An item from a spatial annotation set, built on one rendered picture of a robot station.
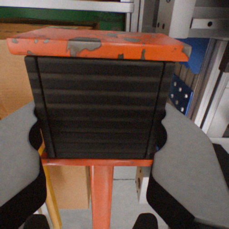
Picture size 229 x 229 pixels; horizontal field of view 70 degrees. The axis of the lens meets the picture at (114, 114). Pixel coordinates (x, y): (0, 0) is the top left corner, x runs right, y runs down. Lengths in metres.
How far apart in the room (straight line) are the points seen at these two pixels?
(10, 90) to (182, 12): 0.37
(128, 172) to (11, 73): 1.84
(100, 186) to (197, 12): 0.30
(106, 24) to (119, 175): 1.61
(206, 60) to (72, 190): 0.56
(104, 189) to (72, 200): 0.52
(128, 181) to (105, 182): 2.06
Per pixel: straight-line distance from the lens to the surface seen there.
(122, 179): 2.19
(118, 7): 0.68
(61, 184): 0.62
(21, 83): 0.42
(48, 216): 0.50
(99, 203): 0.19
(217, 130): 0.52
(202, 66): 0.46
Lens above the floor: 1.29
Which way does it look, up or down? 58 degrees down
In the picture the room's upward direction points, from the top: 177 degrees clockwise
